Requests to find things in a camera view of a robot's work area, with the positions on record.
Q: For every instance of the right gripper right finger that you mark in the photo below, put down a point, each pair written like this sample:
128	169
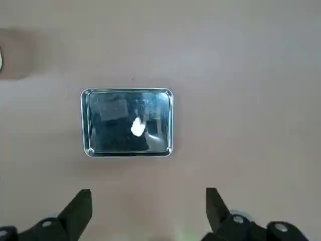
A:
225	226

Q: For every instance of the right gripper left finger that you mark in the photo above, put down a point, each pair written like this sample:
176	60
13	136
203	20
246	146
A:
65	223

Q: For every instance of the rectangular shiny metal tray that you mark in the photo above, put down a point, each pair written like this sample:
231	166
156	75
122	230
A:
107	130

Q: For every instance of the cream lidded desktop bin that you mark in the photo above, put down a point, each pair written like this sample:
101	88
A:
1	59

